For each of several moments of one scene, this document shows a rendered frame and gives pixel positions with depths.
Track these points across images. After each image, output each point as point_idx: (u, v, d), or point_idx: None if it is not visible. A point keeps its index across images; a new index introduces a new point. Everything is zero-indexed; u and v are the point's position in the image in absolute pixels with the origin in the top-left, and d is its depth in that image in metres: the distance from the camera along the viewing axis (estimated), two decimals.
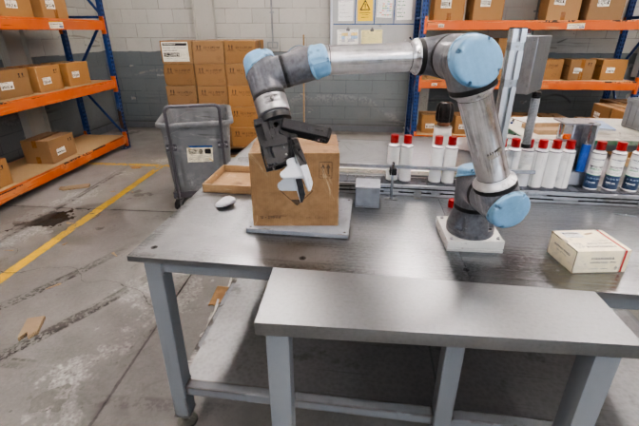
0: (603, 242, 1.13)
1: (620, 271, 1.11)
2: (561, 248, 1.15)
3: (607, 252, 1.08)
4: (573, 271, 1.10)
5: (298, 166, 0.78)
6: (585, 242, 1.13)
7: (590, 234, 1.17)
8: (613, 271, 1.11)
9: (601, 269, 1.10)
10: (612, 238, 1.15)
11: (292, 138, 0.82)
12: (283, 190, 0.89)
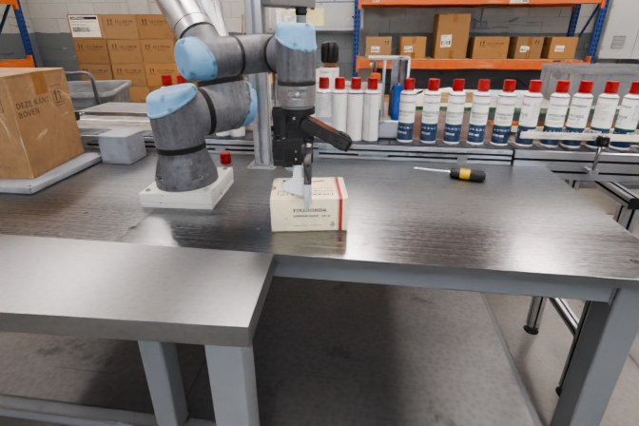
0: (322, 189, 0.81)
1: (340, 229, 0.80)
2: None
3: (313, 201, 0.77)
4: (273, 229, 0.79)
5: (302, 182, 0.76)
6: None
7: (318, 182, 0.85)
8: (331, 229, 0.80)
9: (313, 226, 0.79)
10: (343, 185, 0.83)
11: (306, 145, 0.75)
12: (290, 170, 0.88)
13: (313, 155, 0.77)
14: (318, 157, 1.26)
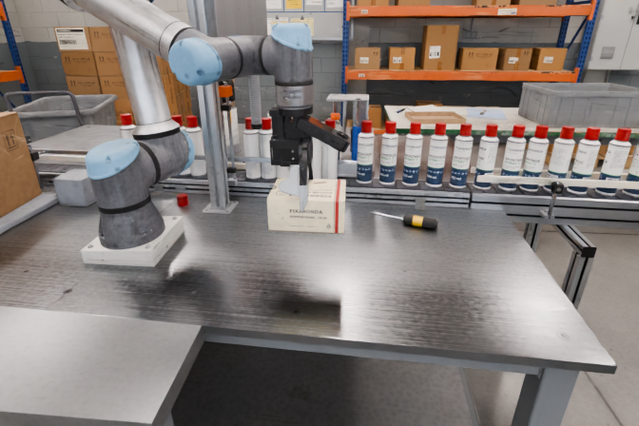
0: (321, 191, 0.81)
1: (337, 232, 0.79)
2: None
3: (309, 202, 0.77)
4: (270, 228, 0.80)
5: (298, 182, 0.76)
6: None
7: (319, 183, 0.85)
8: (327, 232, 0.79)
9: (309, 227, 0.79)
10: (343, 188, 0.83)
11: (302, 145, 0.75)
12: None
13: (310, 155, 0.77)
14: None
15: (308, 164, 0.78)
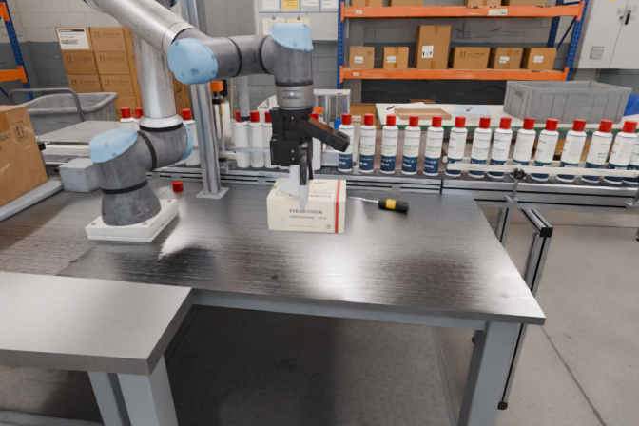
0: (321, 191, 0.81)
1: (337, 232, 0.79)
2: None
3: (309, 202, 0.77)
4: (270, 228, 0.80)
5: (298, 182, 0.76)
6: None
7: (319, 183, 0.85)
8: (327, 232, 0.79)
9: (309, 227, 0.79)
10: (343, 188, 0.83)
11: (302, 145, 0.75)
12: None
13: (310, 155, 0.77)
14: (264, 184, 1.36)
15: (308, 164, 0.78)
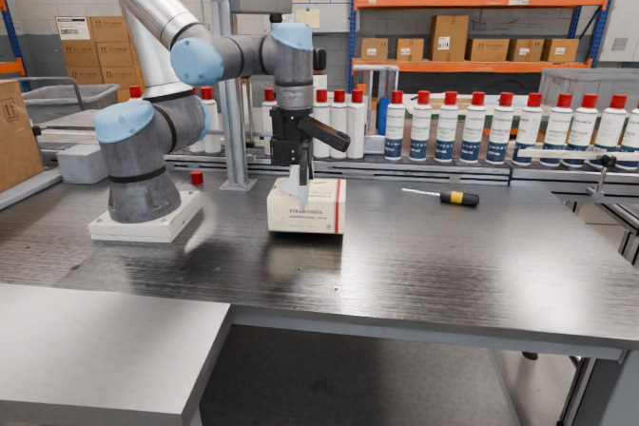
0: (321, 191, 0.81)
1: (337, 232, 0.79)
2: None
3: (309, 203, 0.77)
4: (270, 228, 0.80)
5: (298, 183, 0.76)
6: None
7: (319, 183, 0.85)
8: (327, 232, 0.79)
9: (309, 227, 0.79)
10: (343, 188, 0.83)
11: (302, 145, 0.75)
12: None
13: (310, 155, 0.77)
14: (299, 175, 1.16)
15: (308, 164, 0.78)
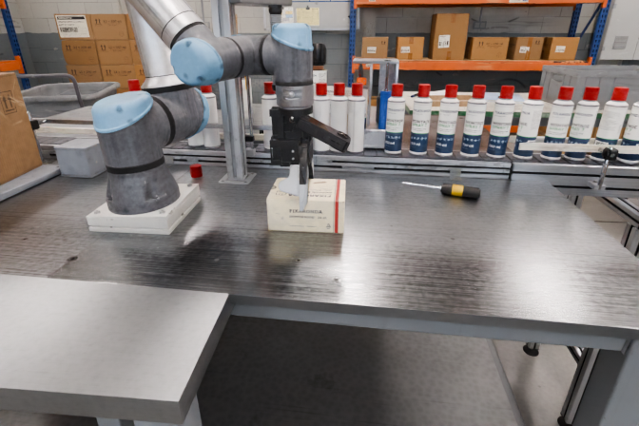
0: (321, 191, 0.81)
1: (337, 232, 0.79)
2: None
3: (309, 202, 0.77)
4: (270, 228, 0.80)
5: (298, 182, 0.76)
6: None
7: (319, 183, 0.85)
8: (327, 232, 0.79)
9: (308, 227, 0.79)
10: (343, 188, 0.83)
11: (302, 145, 0.75)
12: None
13: (310, 155, 0.77)
14: None
15: (308, 164, 0.78)
